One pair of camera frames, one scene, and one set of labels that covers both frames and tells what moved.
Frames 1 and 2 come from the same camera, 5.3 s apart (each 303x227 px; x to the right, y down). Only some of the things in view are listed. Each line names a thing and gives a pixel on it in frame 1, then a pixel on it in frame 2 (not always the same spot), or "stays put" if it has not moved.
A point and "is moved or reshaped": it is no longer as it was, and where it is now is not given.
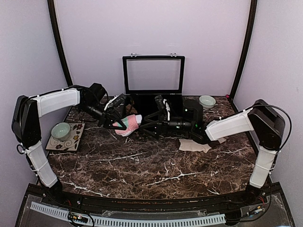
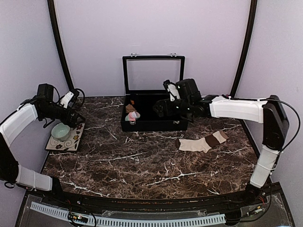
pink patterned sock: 131,122 is moved or reshaped
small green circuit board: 77,217 stays put
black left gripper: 107,118 -> 72,123
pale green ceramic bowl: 61,131 stays put
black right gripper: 159,128 -> 160,104
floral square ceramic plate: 70,143 stays put
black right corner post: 252,20 stays put
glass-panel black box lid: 149,74 stays put
